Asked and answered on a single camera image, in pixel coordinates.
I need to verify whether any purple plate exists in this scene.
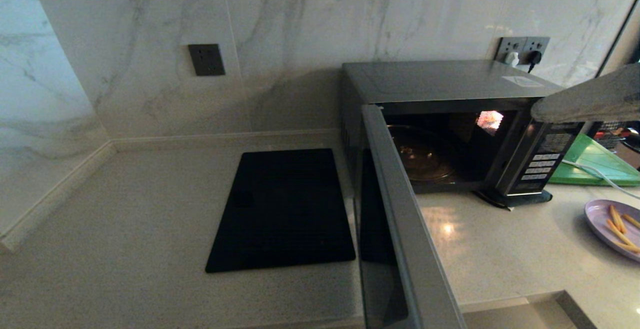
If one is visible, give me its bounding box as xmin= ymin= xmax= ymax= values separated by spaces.
xmin=584 ymin=199 xmax=640 ymax=263

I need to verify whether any dark glass microwave door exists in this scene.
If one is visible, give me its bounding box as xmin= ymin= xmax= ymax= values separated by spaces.
xmin=355 ymin=104 xmax=466 ymax=329

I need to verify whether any silver microwave oven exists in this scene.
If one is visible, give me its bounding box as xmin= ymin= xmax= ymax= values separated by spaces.
xmin=341 ymin=60 xmax=586 ymax=209

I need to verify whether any green cutting board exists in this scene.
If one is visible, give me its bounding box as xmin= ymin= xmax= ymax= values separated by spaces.
xmin=549 ymin=133 xmax=640 ymax=187

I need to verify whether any white sticker label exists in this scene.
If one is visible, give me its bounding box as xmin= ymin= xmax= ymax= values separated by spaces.
xmin=501 ymin=75 xmax=545 ymax=89

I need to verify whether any black rubber pad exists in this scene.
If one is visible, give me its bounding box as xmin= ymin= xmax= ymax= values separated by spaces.
xmin=475 ymin=189 xmax=554 ymax=212

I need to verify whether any black glass induction cooktop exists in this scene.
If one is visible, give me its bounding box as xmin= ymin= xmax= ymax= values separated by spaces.
xmin=205 ymin=148 xmax=357 ymax=274

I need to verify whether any wire shopping cart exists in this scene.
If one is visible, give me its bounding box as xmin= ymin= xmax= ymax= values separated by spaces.
xmin=597 ymin=120 xmax=640 ymax=154

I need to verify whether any black metal frame post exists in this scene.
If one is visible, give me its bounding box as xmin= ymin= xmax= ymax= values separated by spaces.
xmin=597 ymin=0 xmax=640 ymax=77

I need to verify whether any white power cable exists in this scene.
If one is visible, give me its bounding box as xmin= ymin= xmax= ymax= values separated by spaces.
xmin=562 ymin=159 xmax=640 ymax=201

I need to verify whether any grey double wall socket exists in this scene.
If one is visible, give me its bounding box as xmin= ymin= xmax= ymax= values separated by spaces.
xmin=495 ymin=36 xmax=551 ymax=66

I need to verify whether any dark single wall socket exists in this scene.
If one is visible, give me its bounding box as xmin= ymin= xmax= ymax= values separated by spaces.
xmin=188 ymin=43 xmax=226 ymax=77

